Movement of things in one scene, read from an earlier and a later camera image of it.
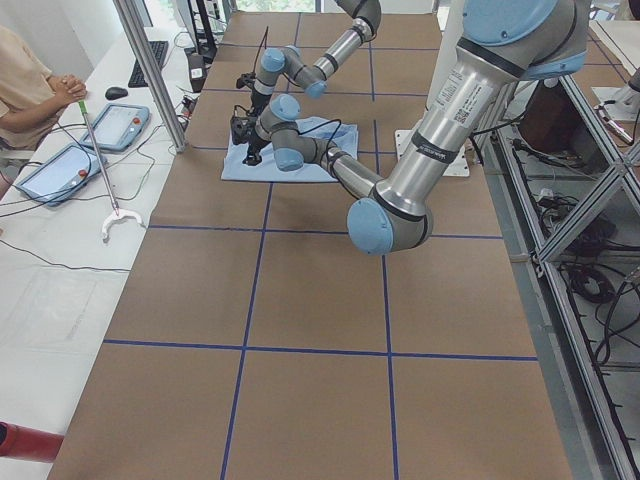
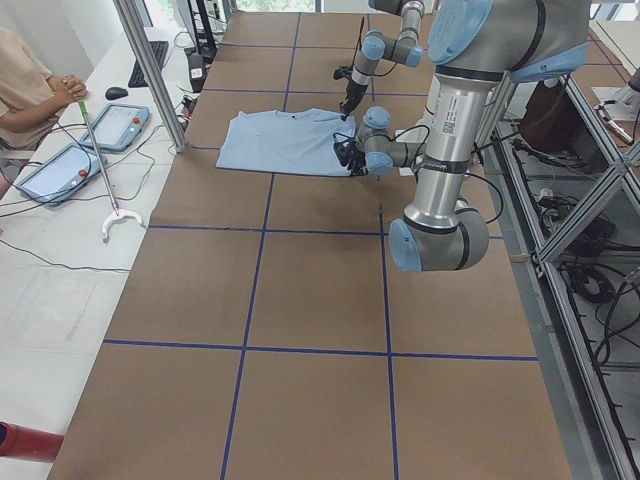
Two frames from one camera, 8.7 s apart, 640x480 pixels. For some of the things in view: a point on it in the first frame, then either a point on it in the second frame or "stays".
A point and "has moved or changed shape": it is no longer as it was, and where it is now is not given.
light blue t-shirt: x=342 y=135 has moved or changed shape
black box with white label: x=198 y=72 stays
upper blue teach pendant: x=118 y=128 stays
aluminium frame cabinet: x=566 y=191 stays
